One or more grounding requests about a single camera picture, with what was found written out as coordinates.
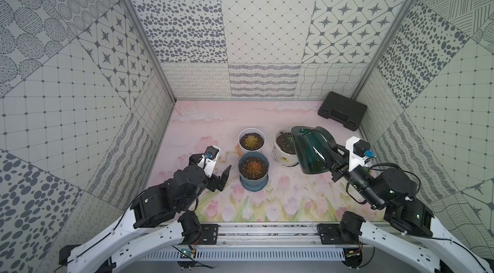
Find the black plastic case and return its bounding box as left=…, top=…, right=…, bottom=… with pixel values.
left=318, top=91, right=367, bottom=131

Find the green watering can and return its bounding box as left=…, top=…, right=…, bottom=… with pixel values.
left=291, top=126, right=338, bottom=175

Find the large white succulent pot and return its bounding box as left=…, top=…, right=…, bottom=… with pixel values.
left=272, top=126, right=299, bottom=167

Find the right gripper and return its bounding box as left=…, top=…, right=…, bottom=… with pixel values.
left=320, top=140, right=385, bottom=209

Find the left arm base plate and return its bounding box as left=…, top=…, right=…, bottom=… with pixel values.
left=181, top=224, right=219, bottom=245

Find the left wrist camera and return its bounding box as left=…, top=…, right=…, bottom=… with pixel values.
left=198, top=145, right=221, bottom=178

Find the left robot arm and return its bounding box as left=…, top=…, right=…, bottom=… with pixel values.
left=59, top=146, right=231, bottom=272

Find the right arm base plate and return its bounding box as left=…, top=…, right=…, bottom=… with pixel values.
left=316, top=224, right=363, bottom=245

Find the blue succulent pot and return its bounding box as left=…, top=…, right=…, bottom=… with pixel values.
left=238, top=152, right=270, bottom=192

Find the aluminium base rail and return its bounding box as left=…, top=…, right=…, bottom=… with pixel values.
left=109, top=220, right=427, bottom=249

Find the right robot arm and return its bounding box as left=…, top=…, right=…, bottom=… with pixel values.
left=315, top=137, right=493, bottom=272

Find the white slotted cable duct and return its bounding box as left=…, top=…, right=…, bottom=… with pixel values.
left=141, top=247, right=345, bottom=261

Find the small white succulent pot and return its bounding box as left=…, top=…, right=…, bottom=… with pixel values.
left=237, top=127, right=266, bottom=157

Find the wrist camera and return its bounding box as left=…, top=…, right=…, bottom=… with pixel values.
left=198, top=145, right=221, bottom=178
left=345, top=136, right=376, bottom=171

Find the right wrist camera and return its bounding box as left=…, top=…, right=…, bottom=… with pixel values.
left=345, top=136, right=376, bottom=171

